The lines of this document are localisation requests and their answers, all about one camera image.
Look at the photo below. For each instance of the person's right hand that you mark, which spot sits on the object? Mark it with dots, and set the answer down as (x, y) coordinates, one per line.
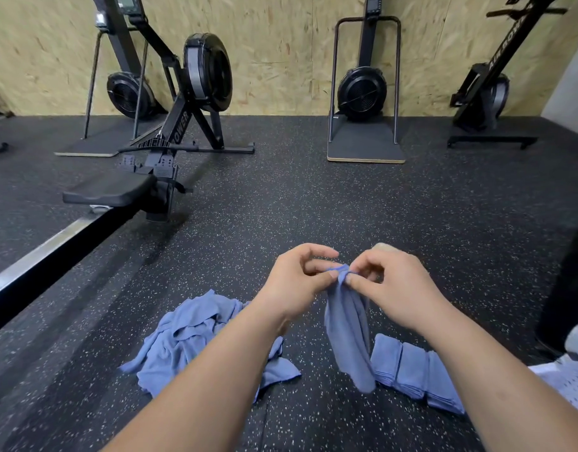
(402, 287)

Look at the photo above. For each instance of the black ski trainer grey platform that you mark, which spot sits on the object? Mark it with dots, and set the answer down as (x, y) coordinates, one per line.
(129, 94)

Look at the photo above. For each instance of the blue towel with wave print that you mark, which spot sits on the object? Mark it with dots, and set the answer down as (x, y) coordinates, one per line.
(444, 386)

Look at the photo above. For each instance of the black printed punching bag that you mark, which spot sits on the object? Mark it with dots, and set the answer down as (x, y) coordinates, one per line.
(567, 287)

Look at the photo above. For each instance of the plain blue towel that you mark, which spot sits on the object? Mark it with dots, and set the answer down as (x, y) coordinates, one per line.
(411, 370)
(385, 358)

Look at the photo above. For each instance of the person's left hand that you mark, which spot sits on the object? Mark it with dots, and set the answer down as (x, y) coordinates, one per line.
(294, 282)

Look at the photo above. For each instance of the black upright exercise machine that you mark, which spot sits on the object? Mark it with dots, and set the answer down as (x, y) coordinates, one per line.
(482, 97)

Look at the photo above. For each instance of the blue towel pile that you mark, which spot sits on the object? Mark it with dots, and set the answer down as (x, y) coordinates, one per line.
(185, 339)

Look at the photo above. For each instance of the black rowing machine with rail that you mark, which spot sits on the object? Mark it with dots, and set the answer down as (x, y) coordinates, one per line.
(110, 188)

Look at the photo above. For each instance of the black ski trainer wooden-edged platform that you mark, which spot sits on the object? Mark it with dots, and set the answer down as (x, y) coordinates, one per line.
(362, 92)

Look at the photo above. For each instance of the person's right forearm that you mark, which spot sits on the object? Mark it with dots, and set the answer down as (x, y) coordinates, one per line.
(510, 390)

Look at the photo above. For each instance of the white perforated metal rack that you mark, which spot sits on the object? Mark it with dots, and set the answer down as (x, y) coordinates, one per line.
(567, 376)

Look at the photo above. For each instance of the person's left forearm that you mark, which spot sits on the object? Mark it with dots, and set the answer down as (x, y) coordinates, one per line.
(195, 395)

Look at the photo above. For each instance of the row of blue towels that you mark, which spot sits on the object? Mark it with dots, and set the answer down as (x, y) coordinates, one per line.
(348, 329)

